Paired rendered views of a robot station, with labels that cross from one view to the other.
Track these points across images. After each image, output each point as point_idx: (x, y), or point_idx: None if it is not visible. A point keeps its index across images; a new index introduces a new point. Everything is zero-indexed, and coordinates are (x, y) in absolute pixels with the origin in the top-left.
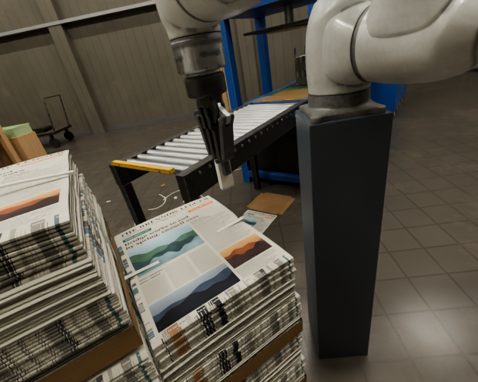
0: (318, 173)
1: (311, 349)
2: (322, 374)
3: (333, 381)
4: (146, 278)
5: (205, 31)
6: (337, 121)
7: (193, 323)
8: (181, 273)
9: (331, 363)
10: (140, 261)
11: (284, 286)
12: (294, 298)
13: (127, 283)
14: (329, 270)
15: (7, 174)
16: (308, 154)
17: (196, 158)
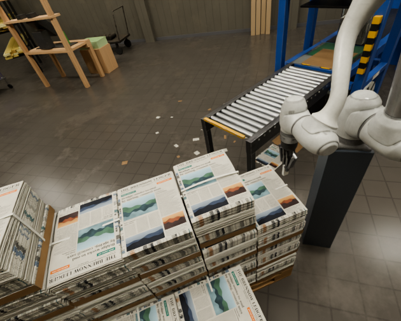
0: (328, 169)
1: (299, 238)
2: (302, 250)
3: (307, 255)
4: None
5: None
6: (344, 151)
7: (270, 225)
8: (263, 206)
9: (309, 247)
10: None
11: (300, 218)
12: (303, 221)
13: None
14: (321, 207)
15: (211, 164)
16: (325, 158)
17: (256, 125)
